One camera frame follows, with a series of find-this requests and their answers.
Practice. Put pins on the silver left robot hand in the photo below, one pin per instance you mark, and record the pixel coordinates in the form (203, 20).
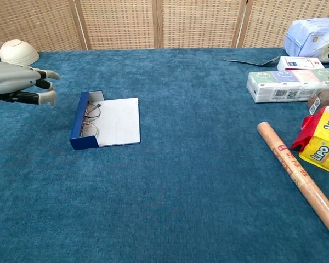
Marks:
(13, 79)

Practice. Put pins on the thin metal eyeglasses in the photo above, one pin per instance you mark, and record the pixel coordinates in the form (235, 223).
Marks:
(90, 131)

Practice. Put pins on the blue folding glasses case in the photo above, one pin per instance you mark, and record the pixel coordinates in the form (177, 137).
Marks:
(120, 123)

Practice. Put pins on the cream upturned bowl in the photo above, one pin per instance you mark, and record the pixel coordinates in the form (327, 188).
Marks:
(17, 52)

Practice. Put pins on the woven bamboo folding screen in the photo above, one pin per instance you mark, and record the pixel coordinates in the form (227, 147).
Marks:
(120, 24)

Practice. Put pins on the teal table cloth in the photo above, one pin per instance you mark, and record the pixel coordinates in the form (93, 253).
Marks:
(164, 191)

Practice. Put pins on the metal spoon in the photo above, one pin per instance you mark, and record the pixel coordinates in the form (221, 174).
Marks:
(271, 63)

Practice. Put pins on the pastel pocket tissue multipack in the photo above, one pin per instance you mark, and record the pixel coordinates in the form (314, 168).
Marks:
(277, 87)

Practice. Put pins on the small red white box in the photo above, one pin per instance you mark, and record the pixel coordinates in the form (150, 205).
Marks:
(299, 63)

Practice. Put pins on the wrapped wooden rolling pin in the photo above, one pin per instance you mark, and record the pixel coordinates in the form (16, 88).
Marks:
(290, 164)

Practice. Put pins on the large pale blue tissue pack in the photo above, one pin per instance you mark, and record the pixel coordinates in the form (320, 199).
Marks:
(307, 38)

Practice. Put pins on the brown snack pack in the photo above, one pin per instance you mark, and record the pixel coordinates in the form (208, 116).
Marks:
(324, 98)

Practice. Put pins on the yellow Lipo snack bag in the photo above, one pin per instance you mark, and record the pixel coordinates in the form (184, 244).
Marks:
(323, 148)

